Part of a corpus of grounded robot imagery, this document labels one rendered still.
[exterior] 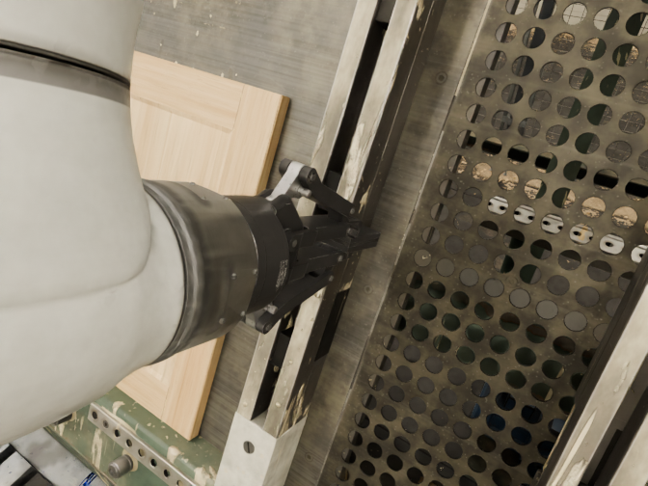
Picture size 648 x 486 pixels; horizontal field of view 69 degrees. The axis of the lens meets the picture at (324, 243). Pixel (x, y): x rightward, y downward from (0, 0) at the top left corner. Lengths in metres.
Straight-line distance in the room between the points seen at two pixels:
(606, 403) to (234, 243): 0.33
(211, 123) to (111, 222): 0.47
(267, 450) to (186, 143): 0.40
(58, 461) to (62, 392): 0.80
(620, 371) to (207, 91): 0.53
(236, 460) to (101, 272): 0.47
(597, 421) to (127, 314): 0.38
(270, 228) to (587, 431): 0.31
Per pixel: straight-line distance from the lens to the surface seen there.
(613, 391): 0.45
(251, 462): 0.61
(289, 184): 0.32
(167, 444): 0.74
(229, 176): 0.61
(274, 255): 0.27
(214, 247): 0.22
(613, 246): 0.91
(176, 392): 0.73
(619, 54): 1.02
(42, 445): 1.01
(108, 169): 0.17
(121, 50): 0.18
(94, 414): 0.82
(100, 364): 0.18
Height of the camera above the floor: 1.54
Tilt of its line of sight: 42 degrees down
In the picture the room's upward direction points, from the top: straight up
